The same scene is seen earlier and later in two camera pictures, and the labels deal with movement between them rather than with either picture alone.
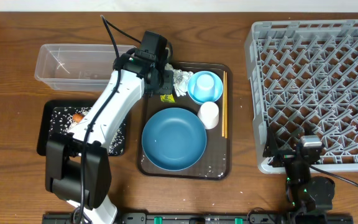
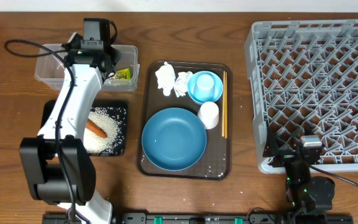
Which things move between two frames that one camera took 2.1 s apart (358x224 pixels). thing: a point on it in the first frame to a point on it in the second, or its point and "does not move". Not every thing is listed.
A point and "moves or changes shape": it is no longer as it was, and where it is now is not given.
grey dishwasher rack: [321, 76] does not move
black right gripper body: [284, 158] does not move
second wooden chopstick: [226, 104] does not move
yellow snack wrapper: [167, 98] moves or changes shape
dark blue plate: [174, 139] does not move
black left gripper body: [165, 81] to [112, 52]
